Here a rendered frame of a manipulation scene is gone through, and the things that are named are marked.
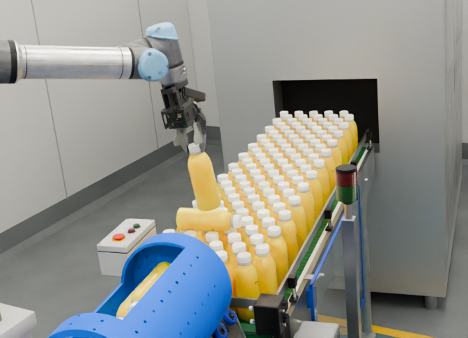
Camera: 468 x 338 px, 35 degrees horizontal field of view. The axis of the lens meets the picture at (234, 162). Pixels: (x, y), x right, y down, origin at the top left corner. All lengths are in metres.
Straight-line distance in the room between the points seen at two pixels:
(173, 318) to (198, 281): 0.16
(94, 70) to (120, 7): 4.19
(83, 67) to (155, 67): 0.17
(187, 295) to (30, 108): 3.60
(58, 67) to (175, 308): 0.59
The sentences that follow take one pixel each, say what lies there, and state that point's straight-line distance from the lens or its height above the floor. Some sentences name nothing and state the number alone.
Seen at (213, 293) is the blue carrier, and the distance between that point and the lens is 1.79.
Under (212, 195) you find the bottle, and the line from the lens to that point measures 2.06.
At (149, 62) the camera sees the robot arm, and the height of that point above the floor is 1.68.
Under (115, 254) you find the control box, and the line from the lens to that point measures 2.20.
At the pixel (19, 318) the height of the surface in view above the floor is 1.15.
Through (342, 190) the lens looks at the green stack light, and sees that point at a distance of 2.15.
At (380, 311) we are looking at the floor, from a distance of 3.89.
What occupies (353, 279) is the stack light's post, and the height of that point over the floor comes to 0.91.
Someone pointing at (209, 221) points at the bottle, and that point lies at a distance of 2.18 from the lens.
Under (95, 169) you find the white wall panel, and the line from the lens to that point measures 5.70.
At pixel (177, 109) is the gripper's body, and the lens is 1.93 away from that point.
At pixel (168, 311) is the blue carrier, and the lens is 1.63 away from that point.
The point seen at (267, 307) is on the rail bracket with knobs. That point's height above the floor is 1.00.
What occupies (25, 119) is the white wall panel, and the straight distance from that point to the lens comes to 5.15.
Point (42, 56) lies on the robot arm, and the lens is 1.68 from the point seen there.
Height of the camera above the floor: 1.98
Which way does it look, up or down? 19 degrees down
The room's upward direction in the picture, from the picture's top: 6 degrees counter-clockwise
